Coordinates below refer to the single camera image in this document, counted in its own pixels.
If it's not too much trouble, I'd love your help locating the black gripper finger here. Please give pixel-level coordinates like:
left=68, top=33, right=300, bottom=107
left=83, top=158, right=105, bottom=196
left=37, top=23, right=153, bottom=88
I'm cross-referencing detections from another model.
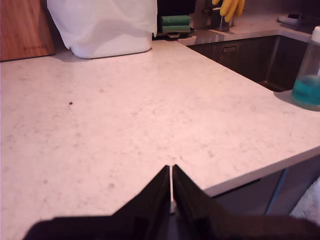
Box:
left=112, top=164, right=172, bottom=240
left=172, top=163, right=236, bottom=240

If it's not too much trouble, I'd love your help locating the steel kitchen faucet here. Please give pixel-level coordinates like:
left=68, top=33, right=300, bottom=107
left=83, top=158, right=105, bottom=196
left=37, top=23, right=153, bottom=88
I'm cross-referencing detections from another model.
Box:
left=197, top=0, right=237, bottom=33

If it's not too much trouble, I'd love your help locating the green dish sponge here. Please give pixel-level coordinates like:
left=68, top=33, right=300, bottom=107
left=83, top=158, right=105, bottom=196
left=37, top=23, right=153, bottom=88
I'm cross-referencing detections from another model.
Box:
left=160, top=15, right=192, bottom=26
left=162, top=24, right=192, bottom=34

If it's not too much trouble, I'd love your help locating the grey drip tray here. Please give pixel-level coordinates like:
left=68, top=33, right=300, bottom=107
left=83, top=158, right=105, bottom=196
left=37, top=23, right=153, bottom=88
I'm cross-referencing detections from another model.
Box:
left=277, top=13, right=304, bottom=26

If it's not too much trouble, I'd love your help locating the clear soap dispenser blue soap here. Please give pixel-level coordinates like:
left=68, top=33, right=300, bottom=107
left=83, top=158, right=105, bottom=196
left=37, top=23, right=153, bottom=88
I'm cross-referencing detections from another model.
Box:
left=290, top=25, right=320, bottom=111

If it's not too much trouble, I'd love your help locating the steel kitchen sink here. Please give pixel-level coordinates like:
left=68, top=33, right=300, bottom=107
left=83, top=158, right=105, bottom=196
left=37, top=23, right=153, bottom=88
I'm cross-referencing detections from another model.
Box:
left=185, top=34, right=311, bottom=93

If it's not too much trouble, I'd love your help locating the white bin with bag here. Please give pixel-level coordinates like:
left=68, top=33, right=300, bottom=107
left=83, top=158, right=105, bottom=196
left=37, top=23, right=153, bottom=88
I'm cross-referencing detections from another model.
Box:
left=45, top=0, right=159, bottom=60

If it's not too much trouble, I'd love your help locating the black sink caddy box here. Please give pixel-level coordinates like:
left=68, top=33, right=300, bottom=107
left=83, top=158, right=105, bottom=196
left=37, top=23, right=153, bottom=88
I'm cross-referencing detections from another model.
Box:
left=156, top=0, right=197, bottom=17

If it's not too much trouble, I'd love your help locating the dark sponge tray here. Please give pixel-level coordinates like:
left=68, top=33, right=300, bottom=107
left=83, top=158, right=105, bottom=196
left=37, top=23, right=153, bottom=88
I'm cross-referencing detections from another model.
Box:
left=152, top=30, right=195, bottom=39

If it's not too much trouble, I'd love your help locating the wooden cutting board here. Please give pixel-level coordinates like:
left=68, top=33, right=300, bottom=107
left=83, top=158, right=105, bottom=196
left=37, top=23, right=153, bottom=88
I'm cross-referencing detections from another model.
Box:
left=0, top=0, right=56, bottom=62

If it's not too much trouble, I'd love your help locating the grey cabinet door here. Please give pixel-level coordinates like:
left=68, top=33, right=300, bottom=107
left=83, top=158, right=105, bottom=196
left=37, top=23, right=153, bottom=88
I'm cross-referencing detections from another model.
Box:
left=268, top=153, right=320, bottom=216
left=212, top=167, right=286, bottom=216

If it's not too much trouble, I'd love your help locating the yellow rubber glove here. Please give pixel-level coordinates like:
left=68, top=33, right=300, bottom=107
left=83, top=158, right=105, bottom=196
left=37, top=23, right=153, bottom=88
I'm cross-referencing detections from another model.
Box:
left=211, top=0, right=246, bottom=23

